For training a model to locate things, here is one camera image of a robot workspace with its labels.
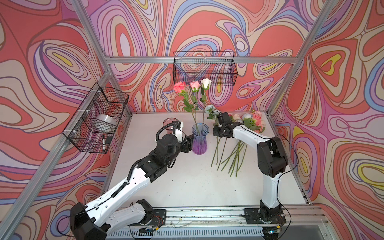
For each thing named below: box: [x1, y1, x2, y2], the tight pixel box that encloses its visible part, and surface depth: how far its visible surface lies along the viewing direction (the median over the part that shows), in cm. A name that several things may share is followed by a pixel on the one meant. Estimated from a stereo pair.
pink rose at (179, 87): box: [173, 81, 200, 136], surface depth 80 cm
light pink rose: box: [189, 80, 200, 133], surface depth 78 cm
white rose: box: [200, 78, 212, 133], surface depth 79 cm
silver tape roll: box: [95, 114, 118, 126], surface depth 75 cm
